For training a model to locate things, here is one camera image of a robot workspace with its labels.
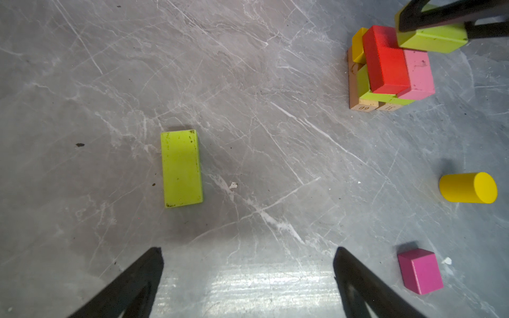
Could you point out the lime green block front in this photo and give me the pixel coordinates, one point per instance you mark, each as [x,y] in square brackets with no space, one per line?
[442,39]

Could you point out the red rectangular block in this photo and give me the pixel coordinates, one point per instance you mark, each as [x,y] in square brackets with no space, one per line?
[386,63]

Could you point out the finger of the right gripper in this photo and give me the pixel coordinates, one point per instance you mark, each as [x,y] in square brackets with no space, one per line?
[491,30]
[414,17]

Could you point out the yellow cylinder block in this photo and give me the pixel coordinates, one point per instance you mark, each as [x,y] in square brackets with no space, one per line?
[471,188]

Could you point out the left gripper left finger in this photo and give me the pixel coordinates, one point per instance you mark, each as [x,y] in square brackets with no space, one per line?
[132,293]

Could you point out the natural wood block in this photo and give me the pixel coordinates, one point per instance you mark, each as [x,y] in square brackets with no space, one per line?
[388,107]
[355,102]

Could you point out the yellow rectangular block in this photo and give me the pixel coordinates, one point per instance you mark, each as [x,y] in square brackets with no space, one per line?
[358,54]

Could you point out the pink rectangular block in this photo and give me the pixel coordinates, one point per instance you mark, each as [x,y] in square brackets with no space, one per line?
[420,76]

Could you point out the lime green block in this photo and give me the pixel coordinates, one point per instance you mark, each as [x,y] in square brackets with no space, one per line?
[182,184]
[364,90]
[442,39]

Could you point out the magenta small cube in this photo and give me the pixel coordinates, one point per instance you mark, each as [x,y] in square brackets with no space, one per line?
[420,271]

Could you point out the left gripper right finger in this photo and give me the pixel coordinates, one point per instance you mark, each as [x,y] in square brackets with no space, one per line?
[362,291]

